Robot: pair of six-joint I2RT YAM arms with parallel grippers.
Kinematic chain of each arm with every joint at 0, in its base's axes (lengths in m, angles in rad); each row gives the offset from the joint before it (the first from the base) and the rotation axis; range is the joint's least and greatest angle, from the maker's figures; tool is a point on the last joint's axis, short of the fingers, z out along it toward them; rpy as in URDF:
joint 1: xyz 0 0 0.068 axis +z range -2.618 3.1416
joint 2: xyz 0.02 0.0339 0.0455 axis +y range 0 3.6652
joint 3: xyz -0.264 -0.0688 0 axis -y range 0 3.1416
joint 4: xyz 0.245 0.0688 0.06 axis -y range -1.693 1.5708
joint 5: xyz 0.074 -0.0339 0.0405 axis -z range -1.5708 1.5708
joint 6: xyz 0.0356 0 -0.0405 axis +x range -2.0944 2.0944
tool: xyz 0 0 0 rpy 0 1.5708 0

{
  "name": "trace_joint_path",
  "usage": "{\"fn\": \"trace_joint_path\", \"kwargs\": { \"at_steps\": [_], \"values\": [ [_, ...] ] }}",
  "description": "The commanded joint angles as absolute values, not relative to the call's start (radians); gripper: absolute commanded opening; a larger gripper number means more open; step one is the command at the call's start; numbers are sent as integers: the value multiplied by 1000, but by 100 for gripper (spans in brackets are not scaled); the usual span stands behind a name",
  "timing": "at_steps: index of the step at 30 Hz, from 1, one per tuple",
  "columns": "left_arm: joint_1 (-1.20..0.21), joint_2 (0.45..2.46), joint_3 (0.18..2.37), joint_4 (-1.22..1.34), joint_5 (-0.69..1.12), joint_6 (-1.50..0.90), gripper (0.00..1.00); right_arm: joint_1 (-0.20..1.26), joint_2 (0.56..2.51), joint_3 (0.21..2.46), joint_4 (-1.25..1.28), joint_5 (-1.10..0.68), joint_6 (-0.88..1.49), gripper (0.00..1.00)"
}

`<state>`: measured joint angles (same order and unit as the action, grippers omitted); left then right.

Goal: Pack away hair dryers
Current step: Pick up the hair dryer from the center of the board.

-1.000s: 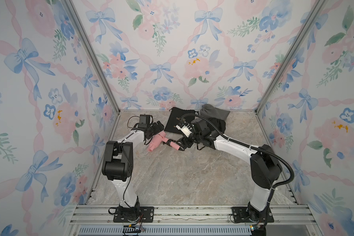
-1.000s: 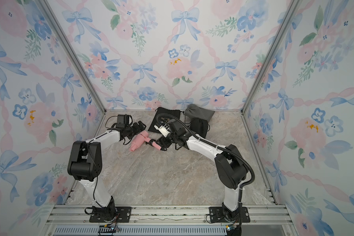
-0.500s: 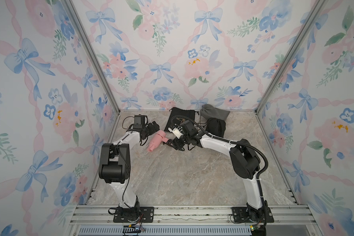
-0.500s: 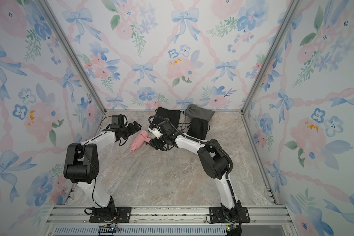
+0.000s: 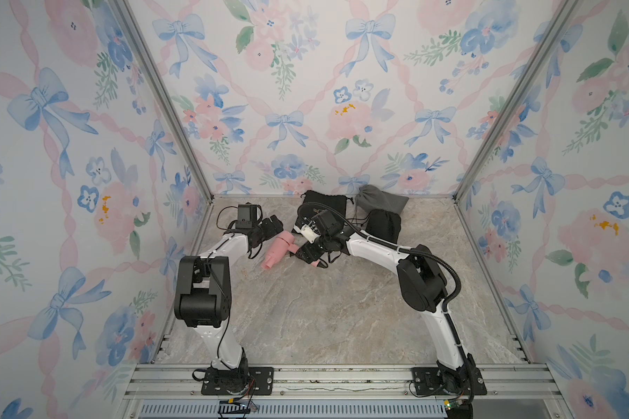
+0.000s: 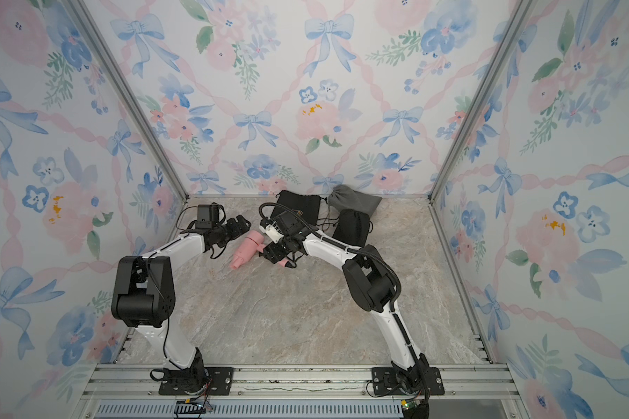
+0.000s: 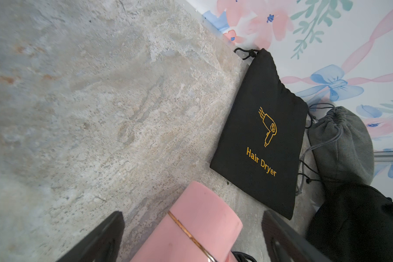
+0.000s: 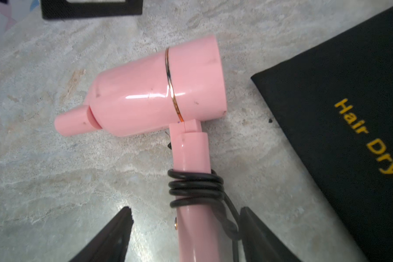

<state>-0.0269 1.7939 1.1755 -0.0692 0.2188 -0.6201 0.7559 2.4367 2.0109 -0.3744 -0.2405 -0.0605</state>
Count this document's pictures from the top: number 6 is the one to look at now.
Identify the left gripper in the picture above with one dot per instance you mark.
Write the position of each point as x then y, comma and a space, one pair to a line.
241, 221

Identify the aluminium front rail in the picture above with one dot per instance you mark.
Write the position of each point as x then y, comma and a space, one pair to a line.
304, 391

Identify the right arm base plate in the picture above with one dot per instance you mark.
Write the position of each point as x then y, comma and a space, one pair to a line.
389, 381

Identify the pink hair dryer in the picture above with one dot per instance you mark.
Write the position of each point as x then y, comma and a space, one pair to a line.
252, 244

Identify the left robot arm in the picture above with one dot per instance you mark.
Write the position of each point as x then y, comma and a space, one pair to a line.
144, 297

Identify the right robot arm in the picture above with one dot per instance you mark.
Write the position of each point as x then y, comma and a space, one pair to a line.
373, 285

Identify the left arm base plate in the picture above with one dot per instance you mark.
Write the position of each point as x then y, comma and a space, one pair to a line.
214, 381

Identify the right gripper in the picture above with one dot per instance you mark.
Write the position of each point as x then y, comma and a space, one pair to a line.
270, 252

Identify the grey drawstring pouch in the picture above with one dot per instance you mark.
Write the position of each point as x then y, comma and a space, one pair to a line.
343, 198

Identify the black pouch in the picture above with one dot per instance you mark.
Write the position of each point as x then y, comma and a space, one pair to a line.
350, 227
307, 206

